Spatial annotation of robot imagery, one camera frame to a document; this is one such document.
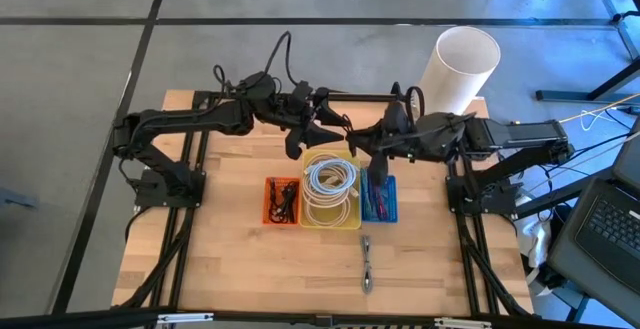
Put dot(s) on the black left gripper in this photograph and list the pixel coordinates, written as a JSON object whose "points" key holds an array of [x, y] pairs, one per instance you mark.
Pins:
{"points": [[295, 114]]}

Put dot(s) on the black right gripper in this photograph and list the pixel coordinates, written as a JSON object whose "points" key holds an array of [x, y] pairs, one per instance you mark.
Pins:
{"points": [[405, 141]]}

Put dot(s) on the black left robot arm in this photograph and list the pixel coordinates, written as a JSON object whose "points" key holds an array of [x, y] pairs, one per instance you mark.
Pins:
{"points": [[190, 119]]}

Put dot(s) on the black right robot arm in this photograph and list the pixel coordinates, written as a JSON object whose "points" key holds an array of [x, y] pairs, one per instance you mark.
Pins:
{"points": [[520, 134]]}

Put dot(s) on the blue plastic basket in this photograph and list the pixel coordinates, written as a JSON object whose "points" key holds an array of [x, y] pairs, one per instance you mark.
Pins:
{"points": [[392, 209]]}

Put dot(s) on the yellow translucent plastic bin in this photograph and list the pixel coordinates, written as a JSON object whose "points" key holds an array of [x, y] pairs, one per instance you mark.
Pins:
{"points": [[356, 221]]}

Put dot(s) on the orange plastic basket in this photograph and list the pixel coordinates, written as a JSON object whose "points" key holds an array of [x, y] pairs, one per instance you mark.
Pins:
{"points": [[265, 221]]}

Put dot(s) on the white plastic bag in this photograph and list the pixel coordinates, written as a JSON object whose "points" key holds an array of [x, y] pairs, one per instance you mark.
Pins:
{"points": [[530, 234]]}

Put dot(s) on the black metal stand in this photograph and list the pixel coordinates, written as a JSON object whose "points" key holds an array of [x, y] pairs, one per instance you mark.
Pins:
{"points": [[565, 95]]}

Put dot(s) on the grey laptop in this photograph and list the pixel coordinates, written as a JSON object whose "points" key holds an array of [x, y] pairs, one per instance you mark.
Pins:
{"points": [[610, 224]]}

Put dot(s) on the grey floor object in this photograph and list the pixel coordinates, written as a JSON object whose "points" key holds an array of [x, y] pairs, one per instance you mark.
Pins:
{"points": [[17, 199]]}

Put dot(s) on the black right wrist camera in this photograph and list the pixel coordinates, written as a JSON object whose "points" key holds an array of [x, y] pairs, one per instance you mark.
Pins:
{"points": [[397, 119]]}

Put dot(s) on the black rail with silver brackets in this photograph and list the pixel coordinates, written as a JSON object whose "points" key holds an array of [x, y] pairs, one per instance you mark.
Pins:
{"points": [[320, 320]]}

